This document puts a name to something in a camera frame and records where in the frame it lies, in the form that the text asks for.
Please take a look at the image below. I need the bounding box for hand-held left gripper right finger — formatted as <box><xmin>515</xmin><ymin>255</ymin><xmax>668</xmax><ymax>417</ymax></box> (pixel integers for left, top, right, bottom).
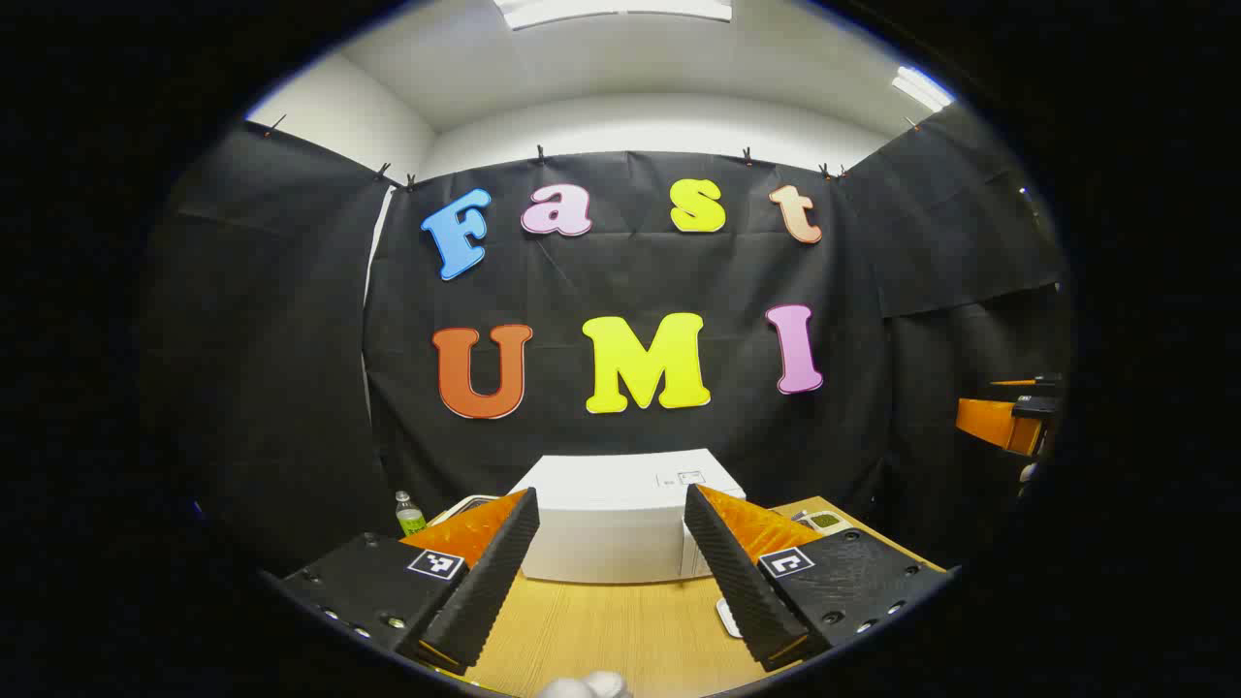
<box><xmin>684</xmin><ymin>484</ymin><xmax>956</xmax><ymax>672</ymax></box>

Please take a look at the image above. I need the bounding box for white microwave oven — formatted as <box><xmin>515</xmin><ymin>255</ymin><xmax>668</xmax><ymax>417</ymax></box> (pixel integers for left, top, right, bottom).
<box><xmin>511</xmin><ymin>449</ymin><xmax>748</xmax><ymax>585</ymax></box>

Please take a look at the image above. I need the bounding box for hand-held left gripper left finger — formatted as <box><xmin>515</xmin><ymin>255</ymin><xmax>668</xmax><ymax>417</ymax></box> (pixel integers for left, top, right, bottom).
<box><xmin>276</xmin><ymin>488</ymin><xmax>541</xmax><ymax>677</ymax></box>

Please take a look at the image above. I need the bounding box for ceiling light panel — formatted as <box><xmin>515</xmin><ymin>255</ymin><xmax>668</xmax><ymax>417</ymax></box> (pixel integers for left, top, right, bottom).
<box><xmin>494</xmin><ymin>0</ymin><xmax>733</xmax><ymax>30</ymax></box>
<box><xmin>892</xmin><ymin>66</ymin><xmax>956</xmax><ymax>112</ymax></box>

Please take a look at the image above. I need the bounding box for white divided snack tray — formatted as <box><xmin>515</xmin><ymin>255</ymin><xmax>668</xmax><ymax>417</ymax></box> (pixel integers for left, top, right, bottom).
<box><xmin>790</xmin><ymin>509</ymin><xmax>854</xmax><ymax>537</ymax></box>

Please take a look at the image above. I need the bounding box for black backdrop cloth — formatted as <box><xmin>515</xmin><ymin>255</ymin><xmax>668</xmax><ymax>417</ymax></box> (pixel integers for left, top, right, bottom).
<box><xmin>141</xmin><ymin>102</ymin><xmax>1072</xmax><ymax>583</ymax></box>

